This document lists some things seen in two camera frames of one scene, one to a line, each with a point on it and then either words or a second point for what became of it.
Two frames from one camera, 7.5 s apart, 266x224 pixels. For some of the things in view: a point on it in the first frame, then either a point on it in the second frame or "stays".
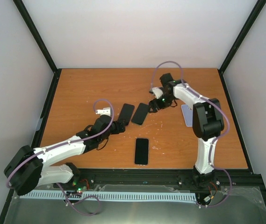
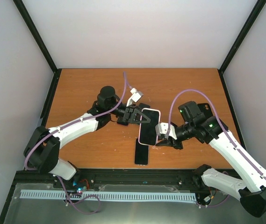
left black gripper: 117,130 -> 128,115
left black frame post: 32,28 stays
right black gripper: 158,107 -> 171,142
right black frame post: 250,20 stays
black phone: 141,151 stays
